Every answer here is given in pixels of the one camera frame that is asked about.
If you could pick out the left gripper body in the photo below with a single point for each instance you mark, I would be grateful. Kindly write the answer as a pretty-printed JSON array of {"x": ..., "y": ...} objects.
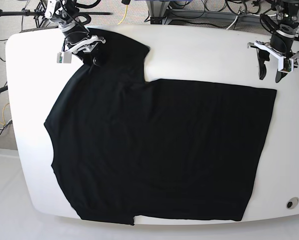
[{"x": 279, "y": 46}]

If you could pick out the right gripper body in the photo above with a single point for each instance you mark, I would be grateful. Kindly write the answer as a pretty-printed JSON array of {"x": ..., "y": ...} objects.
[{"x": 77, "y": 41}]

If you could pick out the black T-shirt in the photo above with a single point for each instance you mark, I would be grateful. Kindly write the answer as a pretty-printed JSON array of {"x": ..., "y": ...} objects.
[{"x": 170, "y": 149}]

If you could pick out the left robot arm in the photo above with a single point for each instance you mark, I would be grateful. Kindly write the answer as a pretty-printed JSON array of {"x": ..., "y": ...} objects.
[{"x": 283, "y": 31}]

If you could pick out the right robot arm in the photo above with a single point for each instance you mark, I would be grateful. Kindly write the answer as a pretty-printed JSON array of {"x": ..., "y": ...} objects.
[{"x": 62, "y": 12}]

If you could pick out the black tripod pole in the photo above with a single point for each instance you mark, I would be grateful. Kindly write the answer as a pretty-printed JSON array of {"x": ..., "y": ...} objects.
[{"x": 42, "y": 13}]

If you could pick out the right table grommet hole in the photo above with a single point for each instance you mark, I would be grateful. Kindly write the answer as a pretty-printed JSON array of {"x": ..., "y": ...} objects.
[{"x": 292, "y": 203}]

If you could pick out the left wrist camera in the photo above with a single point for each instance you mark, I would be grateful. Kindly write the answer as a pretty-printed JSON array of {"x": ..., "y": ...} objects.
[{"x": 288, "y": 65}]

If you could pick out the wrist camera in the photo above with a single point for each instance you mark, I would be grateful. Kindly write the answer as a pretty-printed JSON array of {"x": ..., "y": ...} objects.
[
  {"x": 64, "y": 57},
  {"x": 288, "y": 65}
]

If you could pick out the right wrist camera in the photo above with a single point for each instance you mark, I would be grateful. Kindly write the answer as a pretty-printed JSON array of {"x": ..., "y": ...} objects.
[{"x": 64, "y": 57}]

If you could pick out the grey aluminium frame stand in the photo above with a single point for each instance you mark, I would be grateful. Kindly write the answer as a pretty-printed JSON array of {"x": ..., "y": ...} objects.
[{"x": 222, "y": 14}]

